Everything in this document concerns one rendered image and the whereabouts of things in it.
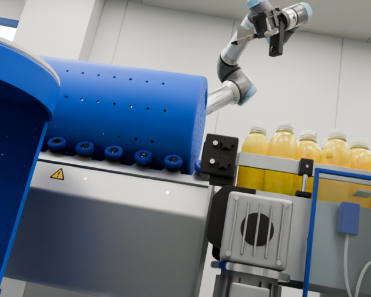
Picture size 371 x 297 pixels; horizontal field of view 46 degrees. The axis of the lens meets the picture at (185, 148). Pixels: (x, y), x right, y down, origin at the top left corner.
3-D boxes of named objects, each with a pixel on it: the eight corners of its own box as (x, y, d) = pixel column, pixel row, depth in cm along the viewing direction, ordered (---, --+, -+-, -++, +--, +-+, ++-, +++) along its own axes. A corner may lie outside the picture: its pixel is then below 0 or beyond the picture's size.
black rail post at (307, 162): (294, 197, 89) (298, 160, 92) (309, 199, 89) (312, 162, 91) (295, 194, 87) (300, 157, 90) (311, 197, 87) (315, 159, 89)
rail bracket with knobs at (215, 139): (200, 188, 97) (208, 145, 100) (232, 193, 96) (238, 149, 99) (198, 177, 88) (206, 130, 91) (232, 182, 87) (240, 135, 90)
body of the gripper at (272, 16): (248, 17, 149) (269, 9, 156) (254, 42, 151) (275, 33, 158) (265, 12, 143) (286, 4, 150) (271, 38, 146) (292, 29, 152)
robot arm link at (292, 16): (282, 30, 161) (300, 26, 155) (274, 33, 158) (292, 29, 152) (277, 10, 159) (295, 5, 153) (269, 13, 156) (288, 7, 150)
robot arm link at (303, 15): (304, 27, 166) (318, 12, 159) (287, 35, 160) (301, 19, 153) (291, 12, 168) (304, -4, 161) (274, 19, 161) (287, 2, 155)
